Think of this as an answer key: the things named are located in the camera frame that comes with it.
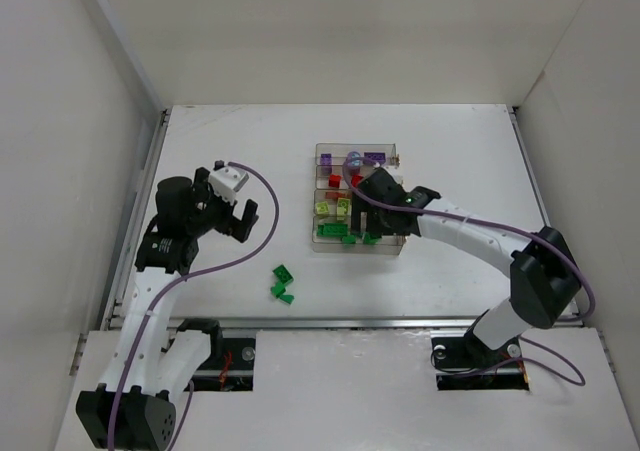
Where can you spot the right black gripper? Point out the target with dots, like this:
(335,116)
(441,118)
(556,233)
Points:
(373,211)

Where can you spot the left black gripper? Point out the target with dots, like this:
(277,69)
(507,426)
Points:
(232,216)

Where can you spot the red lego arch piece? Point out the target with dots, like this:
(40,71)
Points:
(356,180)

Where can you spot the red lego small brick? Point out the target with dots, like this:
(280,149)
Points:
(334,181)

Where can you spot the green lego square brick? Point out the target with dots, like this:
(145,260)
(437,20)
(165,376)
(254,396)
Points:
(369,239)

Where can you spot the lime lego square brick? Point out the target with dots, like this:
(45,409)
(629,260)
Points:
(322,208)

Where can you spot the green lego long brick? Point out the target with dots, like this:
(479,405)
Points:
(337,230)

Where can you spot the purple lego round brick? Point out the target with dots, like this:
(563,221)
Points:
(353,160)

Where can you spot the purple lego long plate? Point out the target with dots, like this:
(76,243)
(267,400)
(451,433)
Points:
(375,158)

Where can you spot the purple lego plate brick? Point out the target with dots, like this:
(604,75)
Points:
(326,160)

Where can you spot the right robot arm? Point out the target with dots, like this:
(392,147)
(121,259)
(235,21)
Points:
(543,276)

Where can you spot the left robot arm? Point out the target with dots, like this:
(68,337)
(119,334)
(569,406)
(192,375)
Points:
(133,406)

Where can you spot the clear compartment organizer tray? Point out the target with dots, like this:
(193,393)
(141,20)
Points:
(339,222)

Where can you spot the green lego small bottom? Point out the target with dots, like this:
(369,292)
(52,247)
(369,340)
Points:
(286,298)

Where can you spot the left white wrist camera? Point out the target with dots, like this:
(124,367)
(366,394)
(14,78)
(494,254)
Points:
(226,181)

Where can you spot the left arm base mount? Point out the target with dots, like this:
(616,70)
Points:
(231,368)

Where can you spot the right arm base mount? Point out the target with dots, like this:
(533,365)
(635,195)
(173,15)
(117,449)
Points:
(461,366)

